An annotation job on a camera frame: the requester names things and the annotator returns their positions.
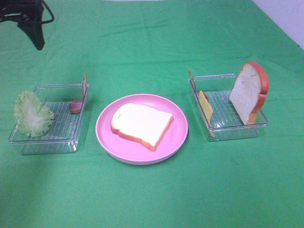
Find green tablecloth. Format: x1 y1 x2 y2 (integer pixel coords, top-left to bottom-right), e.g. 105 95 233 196
0 0 304 228

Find toy bread slice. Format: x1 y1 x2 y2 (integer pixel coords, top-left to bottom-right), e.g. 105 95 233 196
111 103 174 151
229 61 269 125

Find left clear plastic tray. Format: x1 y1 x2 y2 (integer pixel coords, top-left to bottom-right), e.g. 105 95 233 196
9 84 89 154

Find toy bacon strip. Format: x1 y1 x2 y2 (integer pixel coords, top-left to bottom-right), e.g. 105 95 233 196
69 72 87 114
188 69 209 102

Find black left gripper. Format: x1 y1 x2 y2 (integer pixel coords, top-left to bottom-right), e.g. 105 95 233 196
0 0 45 50

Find pink round plate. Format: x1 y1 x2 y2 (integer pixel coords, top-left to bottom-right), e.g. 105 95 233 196
95 94 188 165

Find green lettuce leaf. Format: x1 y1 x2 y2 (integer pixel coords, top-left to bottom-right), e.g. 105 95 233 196
14 91 55 137

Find clear plastic tray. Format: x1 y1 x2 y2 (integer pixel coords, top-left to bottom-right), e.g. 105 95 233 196
189 74 268 141
9 84 89 154

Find right clear plastic tray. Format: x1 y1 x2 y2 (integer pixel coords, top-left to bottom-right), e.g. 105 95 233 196
189 74 268 141

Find yellow toy cheese slice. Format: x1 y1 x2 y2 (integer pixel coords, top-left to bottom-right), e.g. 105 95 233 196
199 90 215 138

